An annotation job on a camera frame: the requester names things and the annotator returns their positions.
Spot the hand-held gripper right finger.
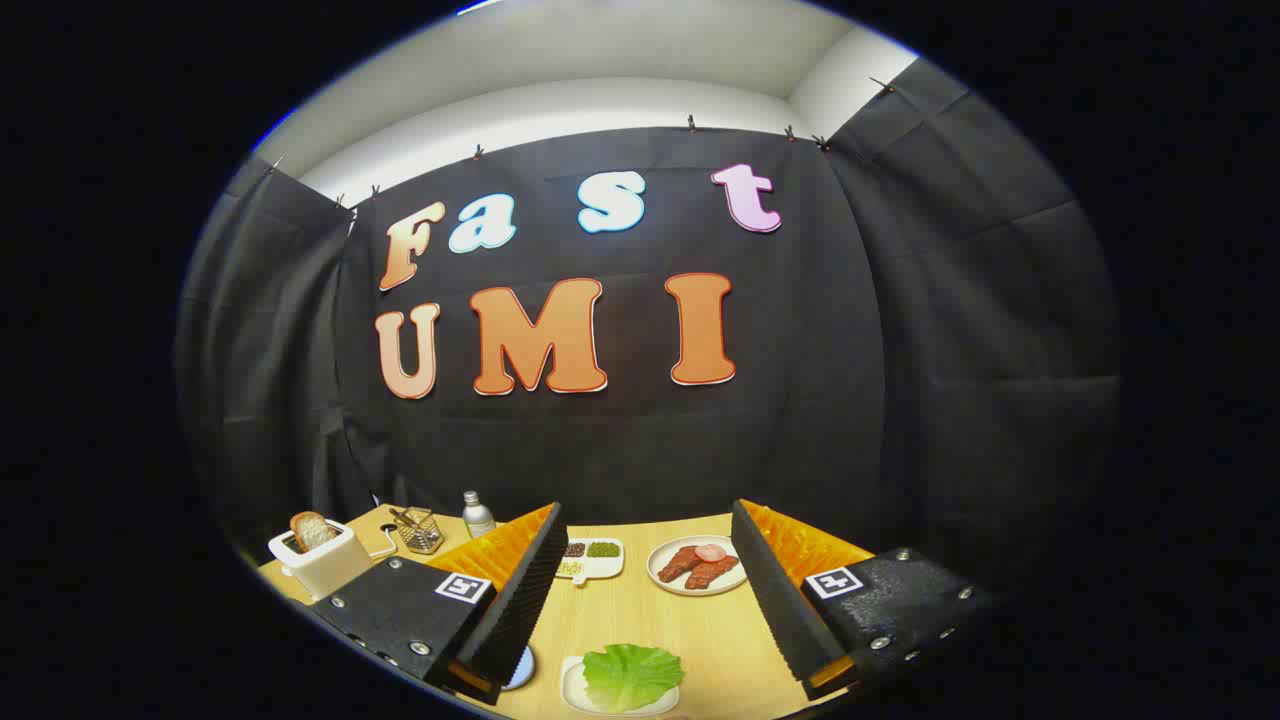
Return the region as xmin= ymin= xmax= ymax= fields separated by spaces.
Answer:
xmin=730 ymin=498 xmax=1001 ymax=701

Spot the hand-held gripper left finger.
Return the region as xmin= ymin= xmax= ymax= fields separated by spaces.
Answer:
xmin=308 ymin=502 xmax=569 ymax=706

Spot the green lettuce leaf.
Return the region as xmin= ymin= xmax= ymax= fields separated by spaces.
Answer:
xmin=582 ymin=643 xmax=686 ymax=713

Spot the toasted bread slice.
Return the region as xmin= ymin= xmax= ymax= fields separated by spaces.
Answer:
xmin=290 ymin=511 xmax=339 ymax=554

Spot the brown meat slice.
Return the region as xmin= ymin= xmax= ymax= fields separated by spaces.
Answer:
xmin=658 ymin=546 xmax=707 ymax=584
xmin=685 ymin=556 xmax=741 ymax=591

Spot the white divided dish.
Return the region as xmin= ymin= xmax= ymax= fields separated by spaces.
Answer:
xmin=553 ymin=537 xmax=625 ymax=585

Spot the white round plate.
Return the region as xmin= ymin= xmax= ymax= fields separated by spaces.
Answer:
xmin=647 ymin=535 xmax=749 ymax=597

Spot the white square plate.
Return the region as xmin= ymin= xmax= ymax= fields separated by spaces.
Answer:
xmin=560 ymin=655 xmax=683 ymax=718

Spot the white toaster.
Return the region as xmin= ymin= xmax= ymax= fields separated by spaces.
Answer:
xmin=268 ymin=518 xmax=373 ymax=602

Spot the row of black cloth clips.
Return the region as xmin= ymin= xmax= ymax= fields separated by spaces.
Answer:
xmin=265 ymin=78 xmax=896 ymax=211

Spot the wire mesh utensil holder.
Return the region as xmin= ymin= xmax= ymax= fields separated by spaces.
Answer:
xmin=390 ymin=507 xmax=446 ymax=555

